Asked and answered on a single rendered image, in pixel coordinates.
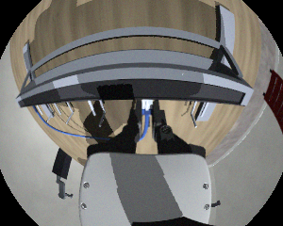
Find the blue patch cord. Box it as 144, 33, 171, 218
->
35, 108, 149, 140

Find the white cable plug with blue boot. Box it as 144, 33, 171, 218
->
142, 100, 153, 115

